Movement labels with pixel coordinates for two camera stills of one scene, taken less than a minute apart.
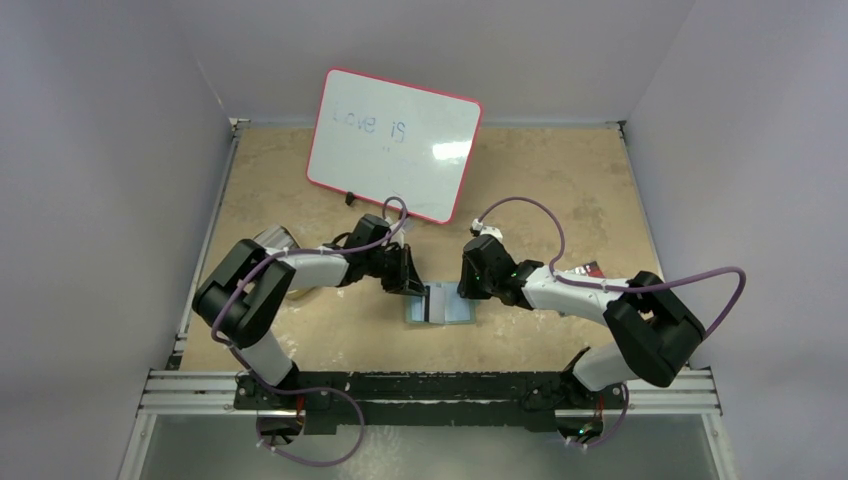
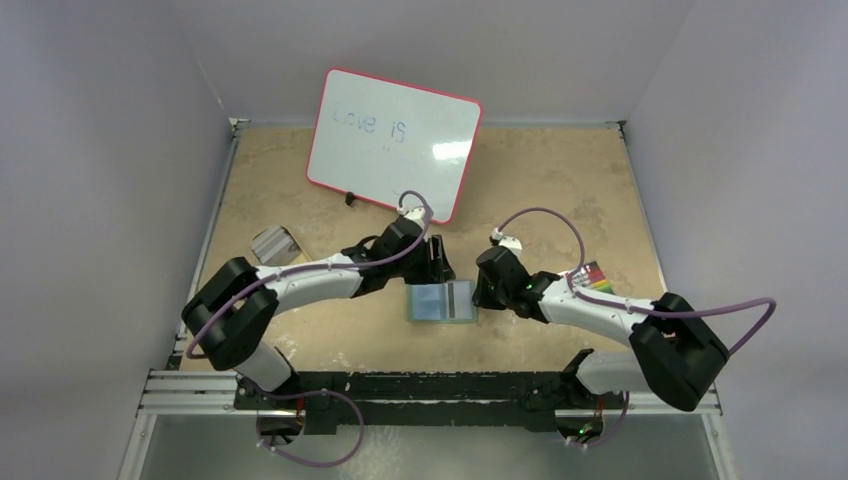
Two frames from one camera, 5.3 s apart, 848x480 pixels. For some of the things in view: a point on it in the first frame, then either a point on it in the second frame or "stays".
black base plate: [429, 401] stays
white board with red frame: [377, 139] stays
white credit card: [437, 304] to [463, 300]
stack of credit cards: [276, 236] stays
